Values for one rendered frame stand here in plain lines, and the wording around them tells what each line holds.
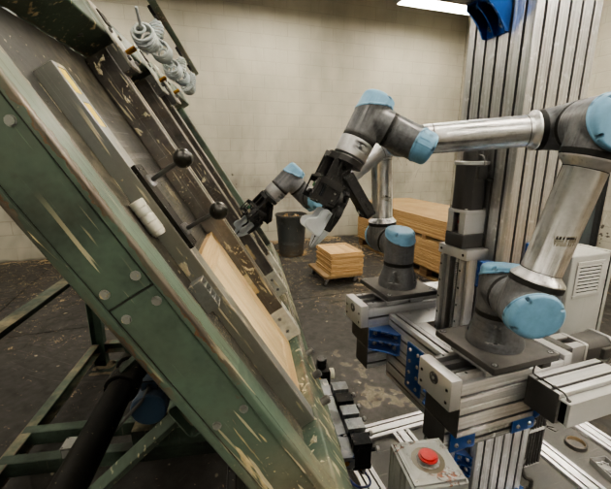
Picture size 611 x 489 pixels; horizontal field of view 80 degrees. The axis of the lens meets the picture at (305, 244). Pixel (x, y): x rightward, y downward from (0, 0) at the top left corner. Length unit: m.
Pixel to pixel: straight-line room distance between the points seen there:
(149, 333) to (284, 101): 6.15
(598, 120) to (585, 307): 0.83
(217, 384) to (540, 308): 0.69
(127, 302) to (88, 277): 0.06
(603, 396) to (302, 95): 6.10
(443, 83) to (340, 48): 2.22
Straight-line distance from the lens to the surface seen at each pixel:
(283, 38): 6.81
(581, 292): 1.55
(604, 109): 0.93
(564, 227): 0.95
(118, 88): 1.27
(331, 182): 0.79
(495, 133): 1.01
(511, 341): 1.13
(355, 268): 4.50
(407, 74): 7.70
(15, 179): 0.61
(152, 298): 0.59
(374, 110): 0.83
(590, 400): 1.24
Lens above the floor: 1.55
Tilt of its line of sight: 14 degrees down
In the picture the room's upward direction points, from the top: straight up
